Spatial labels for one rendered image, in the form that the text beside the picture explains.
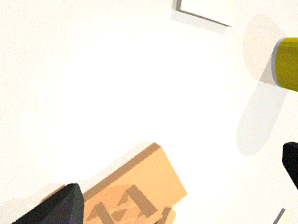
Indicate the yellow cup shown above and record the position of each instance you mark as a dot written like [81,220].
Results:
[284,63]

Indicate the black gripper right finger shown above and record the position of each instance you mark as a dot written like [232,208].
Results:
[290,160]

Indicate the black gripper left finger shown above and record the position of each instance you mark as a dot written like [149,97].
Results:
[63,207]

